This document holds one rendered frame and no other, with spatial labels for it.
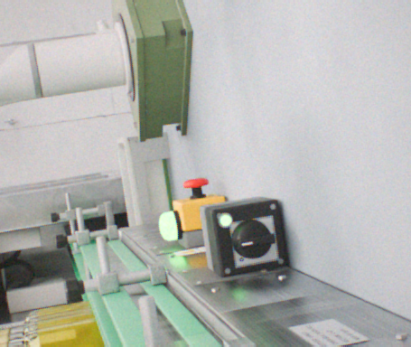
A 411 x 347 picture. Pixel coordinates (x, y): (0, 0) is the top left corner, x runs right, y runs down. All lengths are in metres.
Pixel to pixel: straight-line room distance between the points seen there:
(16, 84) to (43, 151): 3.85
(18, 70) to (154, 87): 0.23
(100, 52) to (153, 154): 0.36
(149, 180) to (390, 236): 1.08
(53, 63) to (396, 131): 0.87
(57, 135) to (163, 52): 3.95
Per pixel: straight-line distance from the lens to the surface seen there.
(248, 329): 0.71
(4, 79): 1.42
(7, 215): 2.52
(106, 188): 2.52
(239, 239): 0.93
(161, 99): 1.42
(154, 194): 1.72
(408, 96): 0.62
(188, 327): 0.83
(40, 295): 2.67
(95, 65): 1.42
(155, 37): 1.31
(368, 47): 0.67
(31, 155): 5.26
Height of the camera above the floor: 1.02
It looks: 11 degrees down
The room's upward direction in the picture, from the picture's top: 99 degrees counter-clockwise
